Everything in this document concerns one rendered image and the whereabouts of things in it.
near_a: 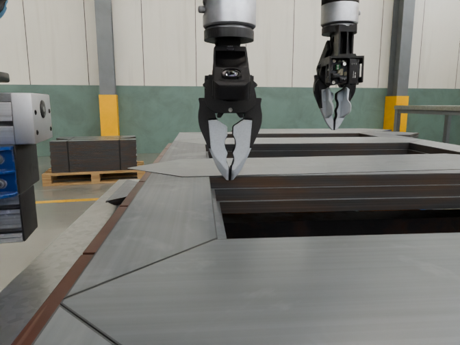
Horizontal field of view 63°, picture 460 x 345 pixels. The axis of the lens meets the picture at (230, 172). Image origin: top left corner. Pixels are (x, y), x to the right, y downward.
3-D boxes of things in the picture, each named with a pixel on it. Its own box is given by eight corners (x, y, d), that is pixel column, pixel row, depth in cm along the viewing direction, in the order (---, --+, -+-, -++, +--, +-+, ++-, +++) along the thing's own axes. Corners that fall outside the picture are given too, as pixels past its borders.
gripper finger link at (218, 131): (227, 174, 61) (227, 116, 59) (230, 181, 55) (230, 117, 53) (207, 174, 61) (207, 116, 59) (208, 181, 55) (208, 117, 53)
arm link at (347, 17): (316, 9, 81) (353, 9, 82) (315, 32, 82) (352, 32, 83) (327, 1, 74) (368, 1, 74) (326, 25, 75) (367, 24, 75)
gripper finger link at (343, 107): (341, 131, 79) (342, 86, 78) (331, 129, 85) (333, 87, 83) (355, 131, 79) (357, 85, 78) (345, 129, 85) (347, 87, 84)
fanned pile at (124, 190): (165, 183, 141) (165, 173, 140) (152, 214, 102) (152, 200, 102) (132, 184, 140) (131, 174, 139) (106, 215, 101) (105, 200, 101)
